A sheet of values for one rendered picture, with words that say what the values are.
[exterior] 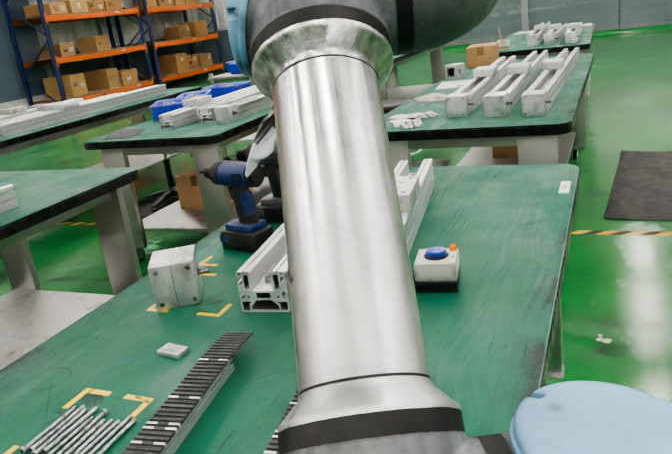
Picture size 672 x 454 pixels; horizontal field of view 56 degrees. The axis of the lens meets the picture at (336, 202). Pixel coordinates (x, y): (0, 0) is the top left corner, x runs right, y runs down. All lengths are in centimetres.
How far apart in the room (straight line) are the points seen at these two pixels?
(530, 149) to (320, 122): 237
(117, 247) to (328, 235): 255
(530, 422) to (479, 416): 52
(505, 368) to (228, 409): 41
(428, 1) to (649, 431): 34
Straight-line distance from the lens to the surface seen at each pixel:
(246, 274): 123
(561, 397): 42
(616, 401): 42
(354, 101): 46
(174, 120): 382
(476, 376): 99
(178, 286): 134
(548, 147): 278
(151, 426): 94
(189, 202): 415
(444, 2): 53
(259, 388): 102
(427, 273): 123
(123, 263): 295
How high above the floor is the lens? 132
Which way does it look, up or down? 17 degrees down
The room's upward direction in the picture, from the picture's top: 8 degrees counter-clockwise
